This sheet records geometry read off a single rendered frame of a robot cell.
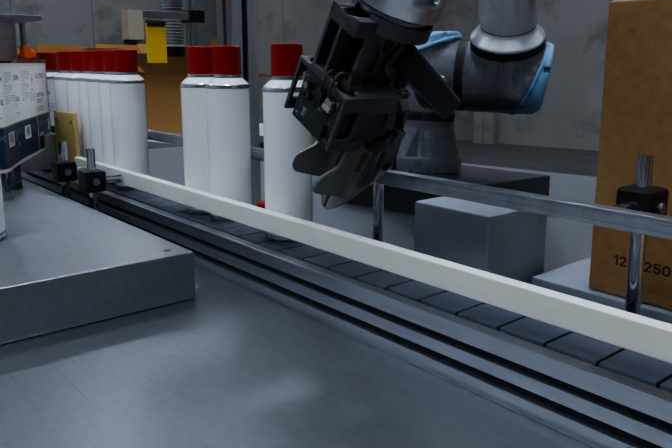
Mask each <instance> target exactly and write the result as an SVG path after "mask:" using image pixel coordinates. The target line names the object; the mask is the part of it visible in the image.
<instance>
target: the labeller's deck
mask: <svg viewBox="0 0 672 448"><path fill-rule="evenodd" d="M21 179H22V178H21ZM22 185H23V189H18V190H12V193H14V194H15V196H16V197H15V199H13V200H9V201H3V206H4V217H5V228H6V229H7V235H6V236H5V237H4V238H3V239H2V240H0V344H4V343H8V342H13V341H17V340H21V339H25V338H29V337H34V336H38V335H42V334H46V333H50V332H55V331H59V330H63V329H67V328H71V327H76V326H80V325H84V324H88V323H92V322H96V321H101V320H105V319H109V318H113V317H117V316H122V315H126V314H130V313H134V312H138V311H143V310H147V309H151V308H155V307H159V306H163V305H168V304H172V303H176V302H180V301H184V300H189V299H193V298H195V276H194V254H193V252H192V251H190V250H188V249H185V248H183V247H181V246H178V245H176V244H174V243H171V242H169V241H167V240H164V239H162V238H160V237H157V236H155V235H153V234H150V233H148V232H146V231H143V230H141V229H139V228H136V227H134V226H132V225H129V224H127V223H125V222H122V221H120V220H118V219H115V218H113V217H111V216H108V215H106V214H104V213H101V212H99V211H97V210H94V209H92V208H90V207H87V206H85V205H83V204H80V203H78V202H76V201H73V200H71V199H69V198H66V197H64V196H61V195H59V194H57V193H54V192H52V191H50V190H47V189H45V188H43V187H40V186H38V185H36V184H33V183H31V182H29V181H26V180H24V179H22Z"/></svg>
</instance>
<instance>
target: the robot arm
mask: <svg viewBox="0 0 672 448"><path fill-rule="evenodd" d="M446 3H447V0H352V1H351V2H349V1H336V0H334V1H333V3H332V6H331V9H330V12H329V15H328V18H327V21H326V24H325V27H324V30H323V33H322V36H321V39H320V42H319V44H318V47H317V50H316V53H315V56H300V59H299V62H298V65H297V68H296V71H295V74H294V77H293V80H292V83H291V86H290V89H289V92H288V95H287V98H286V101H285V105H284V107H285V108H294V109H293V112H292V114H293V115H294V116H295V118H296V119H297V120H298V121H299V122H300V123H301V124H302V125H303V126H304V127H305V128H306V129H307V130H308V131H309V132H310V133H311V135H312V136H313V137H314V138H315V139H316V140H317V141H316V142H315V143H314V144H313V145H311V146H309V147H307V148H305V149H304V150H302V151H300V152H298V153H297V154H296V155H295V157H294V159H293V162H292V167H293V169H294V170H295V171H296V172H300V173H305V174H310V175H315V176H319V177H318V178H317V179H316V181H315V182H314V184H313V187H312V190H313V192H314V193H316V194H320V195H321V204H322V205H323V207H324V208H325V209H326V210H329V209H333V208H336V207H339V206H342V205H344V204H345V203H347V202H349V201H350V200H352V199H353V198H354V197H356V196H357V195H358V194H360V193H361V192H362V191H363V190H365V189H366V188H367V187H368V186H371V185H372V184H373V183H374V182H375V181H376V180H378V179H379V178H380V177H381V176H382V175H383V174H384V173H385V172H386V171H387V170H388V169H389V168H390V167H391V166H392V164H393V163H394V161H395V159H396V157H397V171H402V172H409V173H424V174H454V173H460V172H461V157H460V156H459V150H458V144H457V139H456V135H455V130H454V119H455V111H456V110H457V111H472V112H489V113H506V114H510V115H515V114H534V113H536V112H538V111H539V110H540V108H541V106H542V103H543V100H544V96H545V92H546V88H547V83H548V79H549V74H550V69H551V65H552V60H553V54H554V45H553V44H552V43H549V42H545V41H546V33H545V31H544V29H543V28H542V27H541V26H539V25H538V24H537V10H538V0H481V1H480V25H479V26H478V27H476V28H475V29H474V30H473V31H472V33H471V37H470V41H462V37H461V34H460V33H459V32H457V31H433V32H432V30H433V28H434V24H435V23H437V22H438V21H439V19H440V16H441V14H442V12H443V9H444V7H445V5H446ZM301 72H306V74H305V77H304V80H303V83H302V86H301V89H300V92H299V95H298V96H293V94H294V91H295V88H296V85H297V82H298V79H299V76H300V73H301Z"/></svg>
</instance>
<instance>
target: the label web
mask: <svg viewBox="0 0 672 448"><path fill-rule="evenodd" d="M48 133H50V121H49V108H48V96H47V83H46V70H45V63H0V174H2V173H8V172H10V171H11V170H13V169H14V168H15V167H17V166H18V165H19V164H21V163H23V162H24V161H26V160H28V159H30V158H31V157H33V156H35V155H37V154H38V153H40V152H42V151H44V150H45V142H44V135H46V134H48Z"/></svg>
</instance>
